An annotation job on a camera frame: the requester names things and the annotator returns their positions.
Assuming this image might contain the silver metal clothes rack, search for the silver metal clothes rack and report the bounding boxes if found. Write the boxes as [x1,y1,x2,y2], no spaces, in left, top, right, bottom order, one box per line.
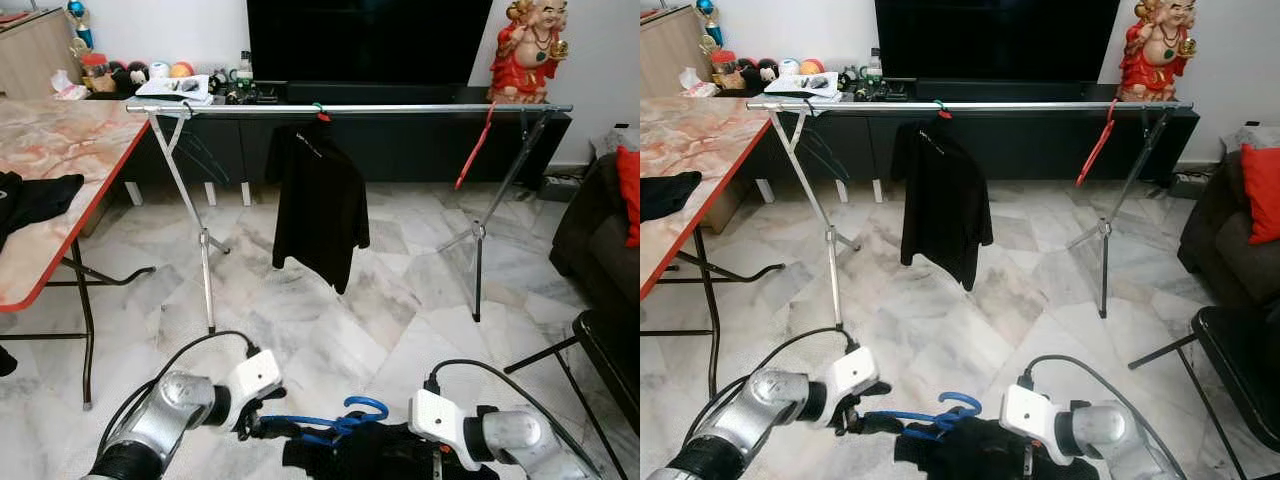
[745,98,1194,331]
[140,100,576,333]

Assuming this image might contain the light wooden cabinet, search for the light wooden cabinet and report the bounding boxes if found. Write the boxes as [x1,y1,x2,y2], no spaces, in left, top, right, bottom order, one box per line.
[640,5,716,98]
[0,8,81,99]

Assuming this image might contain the black polo shirt round logo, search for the black polo shirt round logo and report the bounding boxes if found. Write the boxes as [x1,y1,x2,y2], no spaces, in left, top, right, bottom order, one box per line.
[282,420,501,480]
[893,415,1101,480]

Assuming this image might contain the plain black garment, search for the plain black garment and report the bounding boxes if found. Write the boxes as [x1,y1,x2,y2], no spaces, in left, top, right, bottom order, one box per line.
[640,170,704,223]
[0,172,86,251]

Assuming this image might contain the black television console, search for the black television console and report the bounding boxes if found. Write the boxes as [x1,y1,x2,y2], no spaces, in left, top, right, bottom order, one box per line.
[745,85,1199,186]
[95,85,573,186]

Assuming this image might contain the red plastic hanger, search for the red plastic hanger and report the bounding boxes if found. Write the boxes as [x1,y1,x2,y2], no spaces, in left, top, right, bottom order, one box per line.
[455,100,498,191]
[1076,98,1119,188]

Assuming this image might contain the red laughing buddha statue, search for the red laughing buddha statue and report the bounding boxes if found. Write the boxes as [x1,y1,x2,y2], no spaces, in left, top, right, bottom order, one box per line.
[488,0,569,105]
[1118,0,1197,102]

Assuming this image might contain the gold blue trophy ornament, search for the gold blue trophy ornament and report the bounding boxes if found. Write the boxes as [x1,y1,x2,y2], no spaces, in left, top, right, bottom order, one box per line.
[65,0,96,56]
[695,0,726,51]

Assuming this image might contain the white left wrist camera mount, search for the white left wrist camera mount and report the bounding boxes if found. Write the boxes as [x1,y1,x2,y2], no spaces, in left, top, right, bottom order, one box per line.
[822,346,881,403]
[225,348,284,406]

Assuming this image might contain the black shirt with FSL print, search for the black shirt with FSL print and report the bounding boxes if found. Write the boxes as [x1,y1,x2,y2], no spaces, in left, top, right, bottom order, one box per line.
[890,117,994,291]
[265,118,371,295]

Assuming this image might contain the stack of white papers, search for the stack of white papers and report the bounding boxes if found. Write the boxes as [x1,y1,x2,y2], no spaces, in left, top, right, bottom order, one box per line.
[135,75,213,106]
[762,72,843,103]

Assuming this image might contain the black soundbar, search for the black soundbar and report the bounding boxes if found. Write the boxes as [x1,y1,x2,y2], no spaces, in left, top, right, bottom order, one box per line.
[915,80,1101,101]
[285,82,471,105]

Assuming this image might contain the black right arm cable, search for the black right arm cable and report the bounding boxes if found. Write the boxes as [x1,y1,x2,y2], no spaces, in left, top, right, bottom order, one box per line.
[1018,354,1191,480]
[425,358,601,480]

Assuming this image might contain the red cushion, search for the red cushion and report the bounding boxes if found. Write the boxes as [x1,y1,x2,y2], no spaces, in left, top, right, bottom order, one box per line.
[615,145,641,249]
[1240,143,1280,246]

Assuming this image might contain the black flat screen television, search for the black flat screen television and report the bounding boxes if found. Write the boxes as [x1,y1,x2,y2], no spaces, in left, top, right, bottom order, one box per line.
[875,0,1122,83]
[246,0,494,86]

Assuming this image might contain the blue plastic hanger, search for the blue plastic hanger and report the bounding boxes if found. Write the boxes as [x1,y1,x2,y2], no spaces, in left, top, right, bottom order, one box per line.
[255,396,391,448]
[862,391,984,443]

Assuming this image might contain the pink tissue packet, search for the pink tissue packet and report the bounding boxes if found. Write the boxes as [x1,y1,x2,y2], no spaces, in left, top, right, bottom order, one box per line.
[50,70,91,101]
[678,67,721,98]

